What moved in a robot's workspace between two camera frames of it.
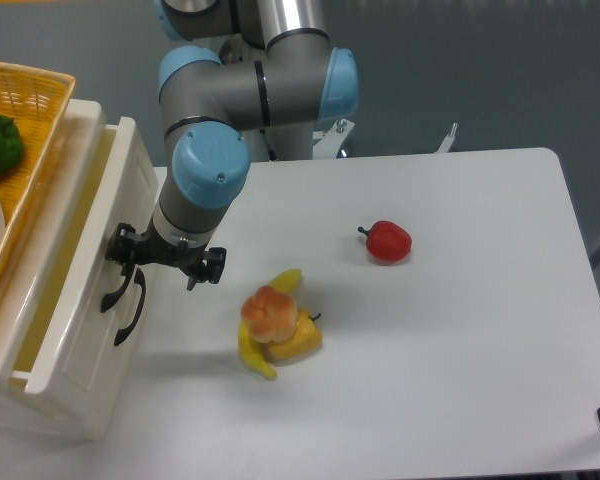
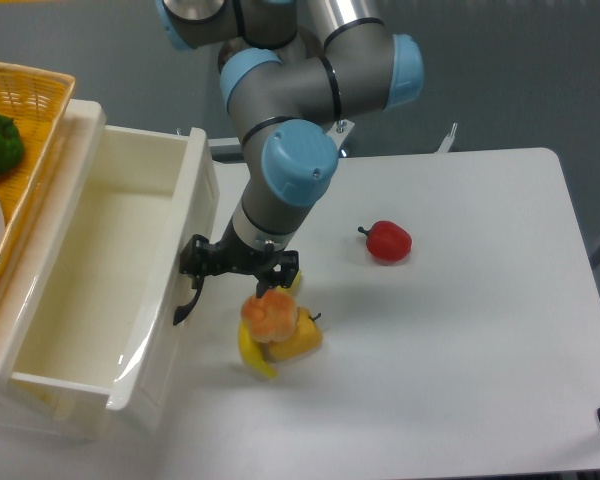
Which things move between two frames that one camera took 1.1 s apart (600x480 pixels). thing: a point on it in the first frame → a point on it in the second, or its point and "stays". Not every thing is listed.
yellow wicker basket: [39, 100] stays
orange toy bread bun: [270, 316] stays
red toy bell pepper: [387, 242] stays
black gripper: [127, 247] → [231, 254]
